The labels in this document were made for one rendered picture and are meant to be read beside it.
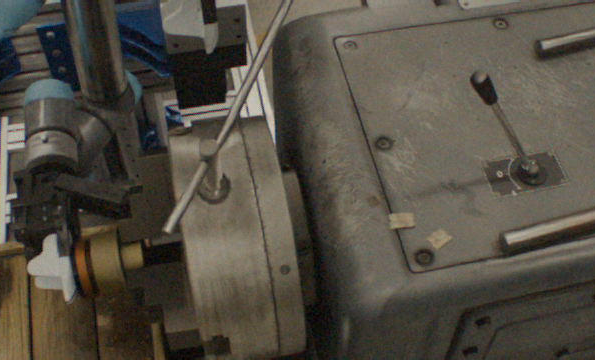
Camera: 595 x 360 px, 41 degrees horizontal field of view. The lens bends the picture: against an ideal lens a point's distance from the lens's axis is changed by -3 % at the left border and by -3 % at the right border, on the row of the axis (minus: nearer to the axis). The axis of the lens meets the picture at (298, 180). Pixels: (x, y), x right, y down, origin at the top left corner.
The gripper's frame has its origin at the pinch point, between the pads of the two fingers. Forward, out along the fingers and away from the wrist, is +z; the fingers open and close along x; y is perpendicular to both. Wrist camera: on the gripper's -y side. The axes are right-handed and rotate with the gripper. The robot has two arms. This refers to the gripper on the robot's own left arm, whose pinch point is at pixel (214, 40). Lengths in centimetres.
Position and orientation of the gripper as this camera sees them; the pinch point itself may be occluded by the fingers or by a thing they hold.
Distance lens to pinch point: 92.9
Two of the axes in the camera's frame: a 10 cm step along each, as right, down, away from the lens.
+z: 0.7, 8.0, 6.0
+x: 2.0, 5.8, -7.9
